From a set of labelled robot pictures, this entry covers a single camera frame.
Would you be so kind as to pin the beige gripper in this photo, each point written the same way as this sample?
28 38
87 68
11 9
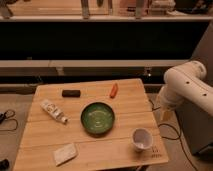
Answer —
166 114

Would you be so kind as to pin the wooden table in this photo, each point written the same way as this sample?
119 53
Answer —
55 140

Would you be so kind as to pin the beige sponge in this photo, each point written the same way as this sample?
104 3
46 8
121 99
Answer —
65 153

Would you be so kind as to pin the green ceramic bowl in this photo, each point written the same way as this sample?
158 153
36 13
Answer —
97 118

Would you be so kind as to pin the grey cabinet right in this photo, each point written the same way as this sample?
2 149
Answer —
197 125

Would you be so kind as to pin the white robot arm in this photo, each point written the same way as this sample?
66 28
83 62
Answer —
182 82

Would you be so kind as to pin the white plastic bottle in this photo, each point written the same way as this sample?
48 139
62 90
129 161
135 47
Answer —
54 111

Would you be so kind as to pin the white paper cup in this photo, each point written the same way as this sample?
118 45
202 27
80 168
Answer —
142 139

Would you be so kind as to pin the black rectangular block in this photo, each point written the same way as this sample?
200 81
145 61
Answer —
71 93

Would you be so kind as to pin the long wall shelf rail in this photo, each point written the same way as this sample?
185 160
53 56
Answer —
89 63

